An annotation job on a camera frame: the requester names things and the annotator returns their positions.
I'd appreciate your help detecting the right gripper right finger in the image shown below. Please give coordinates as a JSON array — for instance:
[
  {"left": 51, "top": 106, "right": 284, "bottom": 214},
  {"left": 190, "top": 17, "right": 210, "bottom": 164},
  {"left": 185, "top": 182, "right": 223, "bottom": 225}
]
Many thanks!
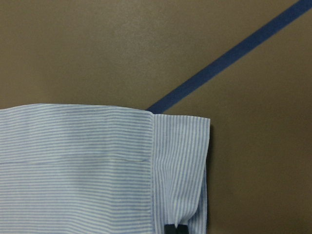
[{"left": 177, "top": 224, "right": 188, "bottom": 234}]

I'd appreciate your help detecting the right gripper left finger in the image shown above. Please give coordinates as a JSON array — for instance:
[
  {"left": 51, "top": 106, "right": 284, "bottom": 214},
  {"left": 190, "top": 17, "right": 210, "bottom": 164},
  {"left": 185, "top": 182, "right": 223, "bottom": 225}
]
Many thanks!
[{"left": 164, "top": 224, "right": 176, "bottom": 234}]

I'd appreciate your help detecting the light blue striped shirt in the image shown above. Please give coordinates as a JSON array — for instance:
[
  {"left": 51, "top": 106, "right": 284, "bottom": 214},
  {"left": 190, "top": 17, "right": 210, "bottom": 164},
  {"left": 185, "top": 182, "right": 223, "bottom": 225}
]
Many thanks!
[{"left": 0, "top": 104, "right": 210, "bottom": 234}]

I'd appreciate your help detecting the brown paper table cover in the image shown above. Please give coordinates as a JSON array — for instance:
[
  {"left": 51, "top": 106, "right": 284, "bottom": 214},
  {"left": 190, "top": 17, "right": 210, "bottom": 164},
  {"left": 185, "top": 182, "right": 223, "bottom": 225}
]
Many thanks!
[{"left": 0, "top": 0, "right": 312, "bottom": 234}]

